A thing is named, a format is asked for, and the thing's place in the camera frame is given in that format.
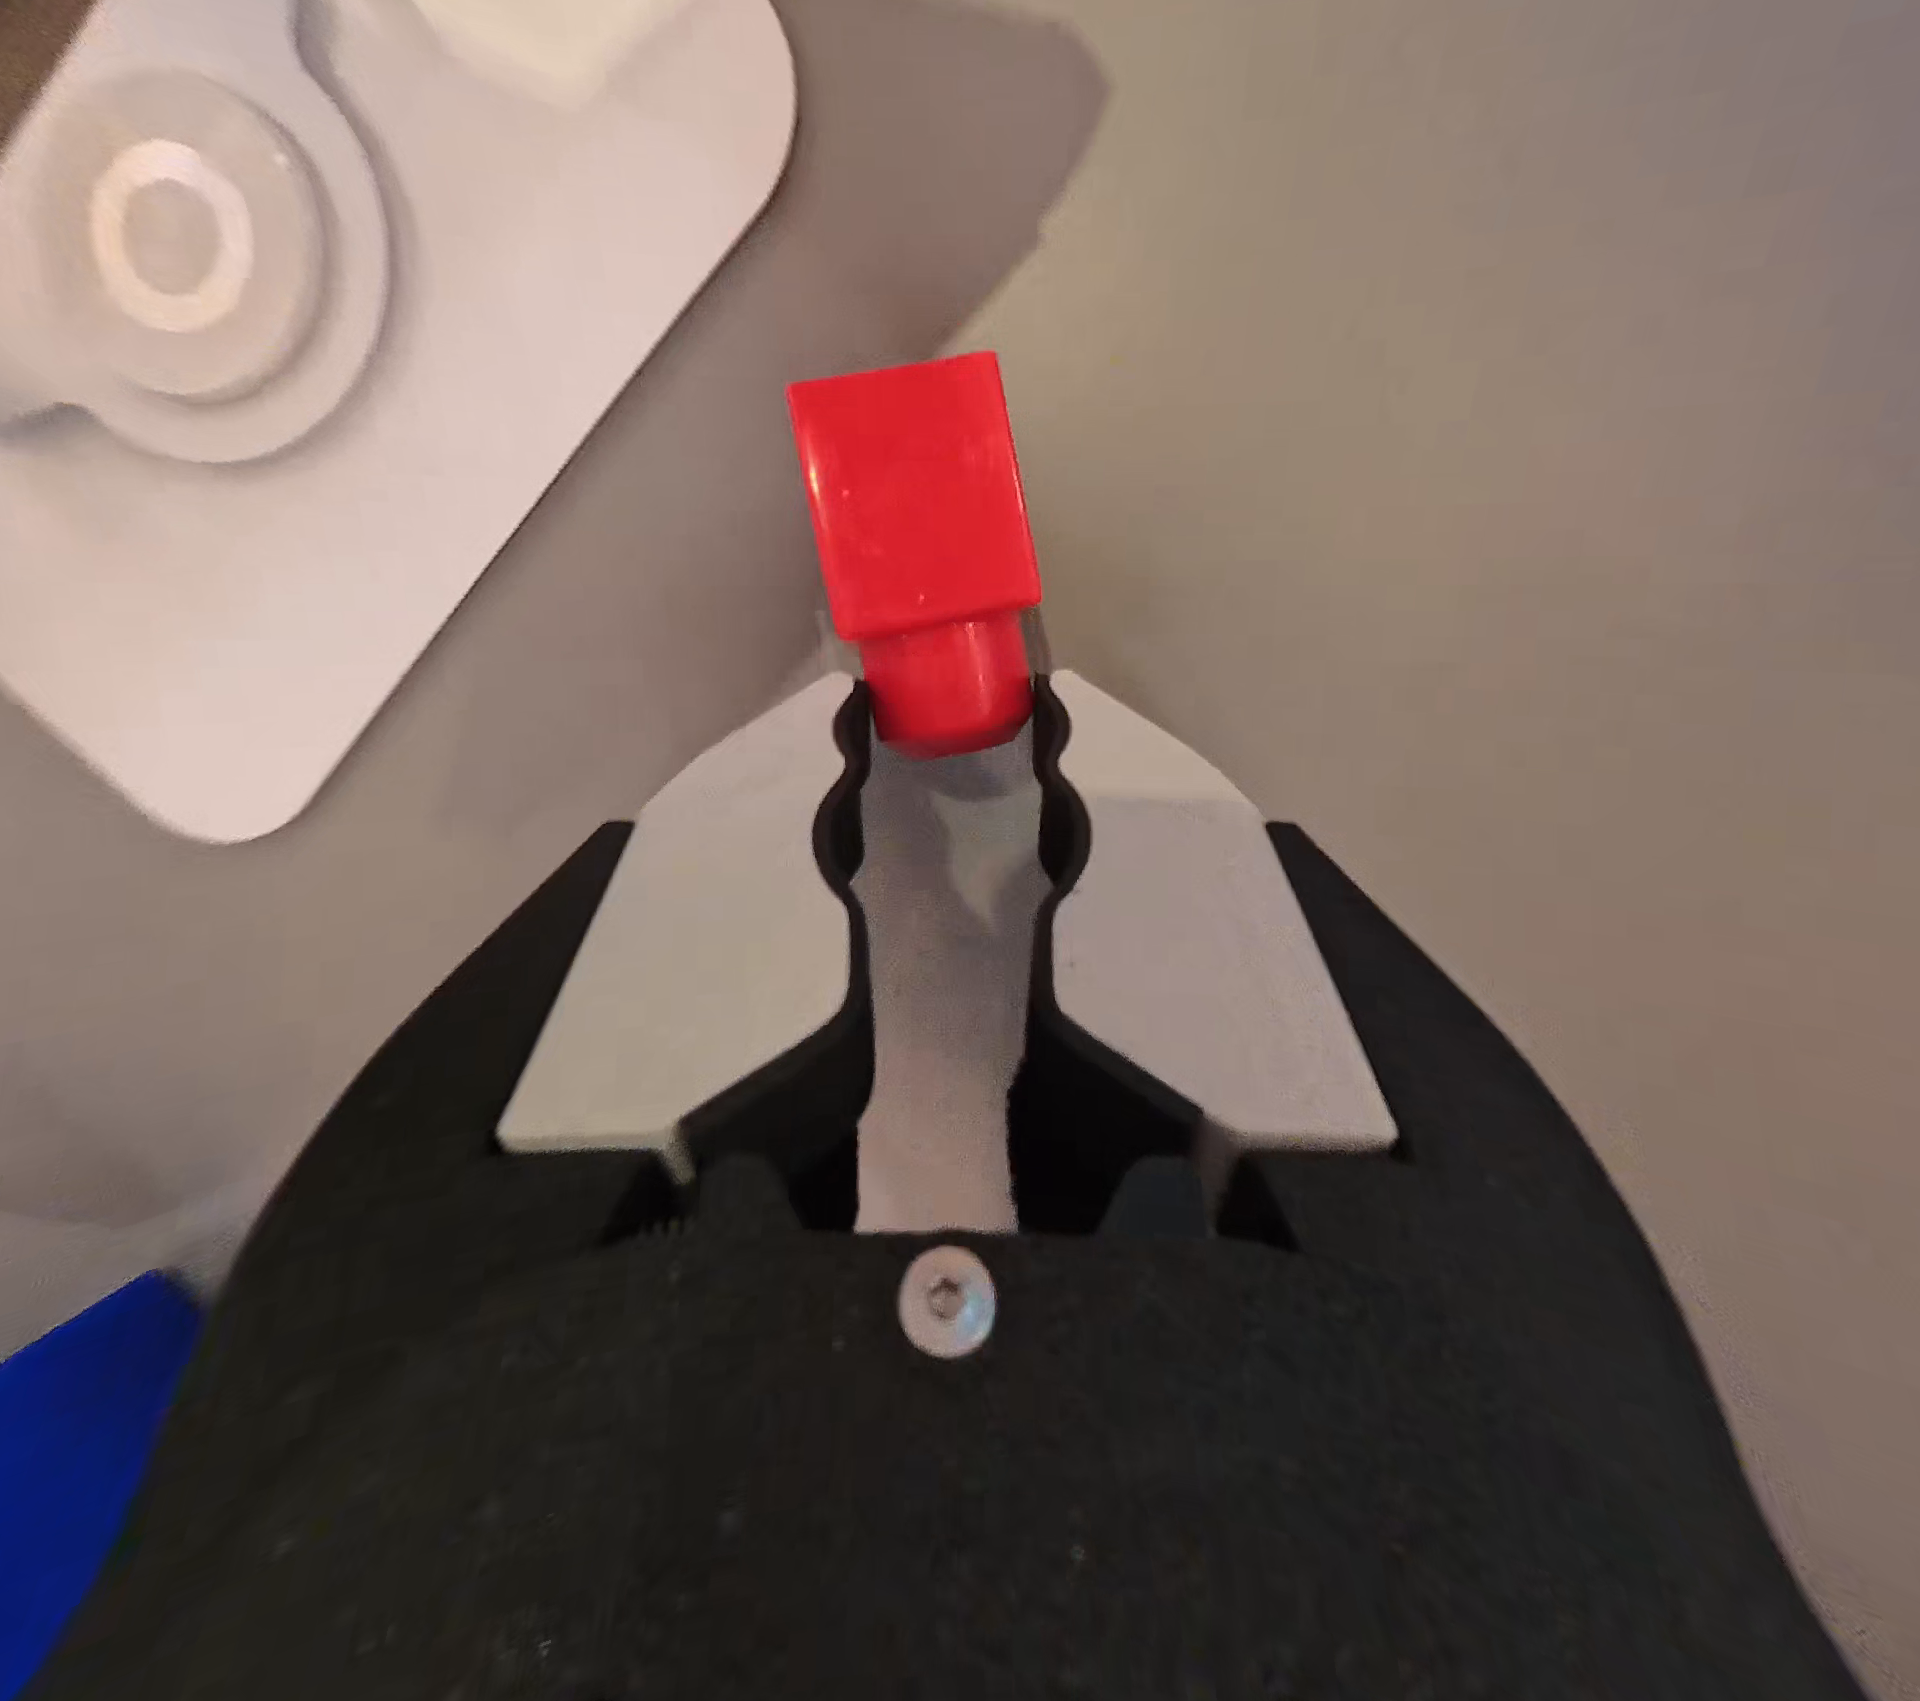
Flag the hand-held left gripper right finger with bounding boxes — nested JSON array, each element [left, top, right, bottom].
[[1008, 669, 1405, 1184]]

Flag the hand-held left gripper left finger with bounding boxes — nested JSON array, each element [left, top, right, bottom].
[[495, 672, 880, 1184]]

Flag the red one-stud block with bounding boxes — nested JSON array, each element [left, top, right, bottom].
[[784, 350, 1045, 759]]

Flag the blue plastic bin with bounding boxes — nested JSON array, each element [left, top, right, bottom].
[[0, 1269, 205, 1701]]

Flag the grey desk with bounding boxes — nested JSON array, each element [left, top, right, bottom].
[[0, 0, 1920, 1701]]

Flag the white tilting stand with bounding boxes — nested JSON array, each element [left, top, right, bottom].
[[0, 0, 800, 844]]

